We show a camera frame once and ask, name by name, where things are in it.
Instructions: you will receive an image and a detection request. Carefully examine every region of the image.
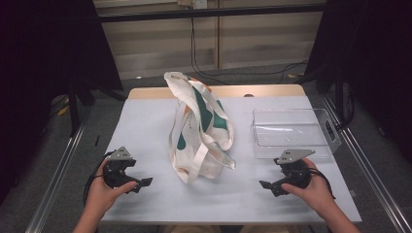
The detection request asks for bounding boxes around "white green orange tote bag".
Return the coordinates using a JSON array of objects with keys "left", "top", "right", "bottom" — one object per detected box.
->
[{"left": 163, "top": 71, "right": 237, "bottom": 184}]

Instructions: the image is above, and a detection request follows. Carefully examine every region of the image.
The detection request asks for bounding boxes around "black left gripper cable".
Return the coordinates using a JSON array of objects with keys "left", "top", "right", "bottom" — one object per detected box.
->
[{"left": 83, "top": 150, "right": 115, "bottom": 207}]

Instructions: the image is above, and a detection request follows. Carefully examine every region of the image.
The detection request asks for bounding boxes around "person's left hand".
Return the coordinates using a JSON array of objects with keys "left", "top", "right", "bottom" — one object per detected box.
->
[{"left": 85, "top": 160, "right": 139, "bottom": 218}]

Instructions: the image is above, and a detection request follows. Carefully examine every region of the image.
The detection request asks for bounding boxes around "clear plastic storage bin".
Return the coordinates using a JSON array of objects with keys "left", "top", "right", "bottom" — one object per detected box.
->
[{"left": 251, "top": 108, "right": 343, "bottom": 160}]

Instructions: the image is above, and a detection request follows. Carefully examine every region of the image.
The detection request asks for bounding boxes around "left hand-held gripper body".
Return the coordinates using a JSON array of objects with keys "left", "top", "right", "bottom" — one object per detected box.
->
[{"left": 102, "top": 146, "right": 140, "bottom": 189}]

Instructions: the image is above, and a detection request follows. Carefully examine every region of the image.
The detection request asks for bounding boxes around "person's right hand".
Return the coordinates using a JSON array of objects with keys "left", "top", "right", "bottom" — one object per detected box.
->
[{"left": 281, "top": 158, "right": 334, "bottom": 217}]

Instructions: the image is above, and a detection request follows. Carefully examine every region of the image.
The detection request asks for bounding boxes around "black curtain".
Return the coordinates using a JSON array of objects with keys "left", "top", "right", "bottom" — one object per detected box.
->
[
  {"left": 304, "top": 0, "right": 412, "bottom": 163},
  {"left": 0, "top": 0, "right": 124, "bottom": 205}
]

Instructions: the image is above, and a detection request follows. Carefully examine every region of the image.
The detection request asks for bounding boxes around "black horizontal bar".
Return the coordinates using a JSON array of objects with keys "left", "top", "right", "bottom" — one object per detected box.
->
[{"left": 96, "top": 3, "right": 326, "bottom": 23}]

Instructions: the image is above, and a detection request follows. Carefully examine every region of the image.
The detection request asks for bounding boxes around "black metal stand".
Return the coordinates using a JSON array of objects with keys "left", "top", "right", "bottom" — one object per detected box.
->
[
  {"left": 297, "top": 64, "right": 357, "bottom": 131},
  {"left": 66, "top": 77, "right": 128, "bottom": 138}
]

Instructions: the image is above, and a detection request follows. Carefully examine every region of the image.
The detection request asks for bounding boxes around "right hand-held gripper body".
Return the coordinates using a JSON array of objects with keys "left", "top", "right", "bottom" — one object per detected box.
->
[{"left": 274, "top": 149, "right": 316, "bottom": 189}]

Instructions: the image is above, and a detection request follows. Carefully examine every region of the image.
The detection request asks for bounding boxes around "silver floor rail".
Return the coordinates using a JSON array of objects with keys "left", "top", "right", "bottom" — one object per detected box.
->
[
  {"left": 322, "top": 94, "right": 412, "bottom": 233},
  {"left": 24, "top": 106, "right": 92, "bottom": 233}
]

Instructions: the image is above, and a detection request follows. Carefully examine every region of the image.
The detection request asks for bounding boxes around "black hanging power cable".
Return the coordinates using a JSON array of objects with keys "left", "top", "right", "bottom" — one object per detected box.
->
[{"left": 189, "top": 17, "right": 309, "bottom": 85}]

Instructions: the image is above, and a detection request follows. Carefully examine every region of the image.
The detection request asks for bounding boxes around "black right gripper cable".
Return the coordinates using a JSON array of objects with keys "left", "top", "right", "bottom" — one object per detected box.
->
[{"left": 309, "top": 168, "right": 336, "bottom": 200}]

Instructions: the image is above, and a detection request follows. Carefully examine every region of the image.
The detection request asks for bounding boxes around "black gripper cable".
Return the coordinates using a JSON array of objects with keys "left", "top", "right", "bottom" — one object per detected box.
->
[
  {"left": 309, "top": 168, "right": 336, "bottom": 200},
  {"left": 83, "top": 150, "right": 115, "bottom": 207}
]

